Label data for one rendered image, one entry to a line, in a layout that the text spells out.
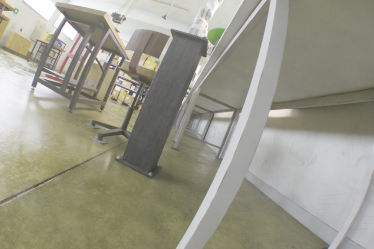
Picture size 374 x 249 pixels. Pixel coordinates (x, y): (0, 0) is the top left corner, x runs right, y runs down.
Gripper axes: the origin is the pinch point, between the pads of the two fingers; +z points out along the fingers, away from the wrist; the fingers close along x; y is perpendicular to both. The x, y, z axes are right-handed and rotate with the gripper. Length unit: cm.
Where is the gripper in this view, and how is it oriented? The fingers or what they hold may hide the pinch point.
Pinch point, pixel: (209, 55)
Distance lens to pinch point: 148.9
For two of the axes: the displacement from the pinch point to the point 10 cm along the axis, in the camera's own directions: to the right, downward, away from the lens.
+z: 0.9, 10.0, -0.4
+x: 0.9, -0.4, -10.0
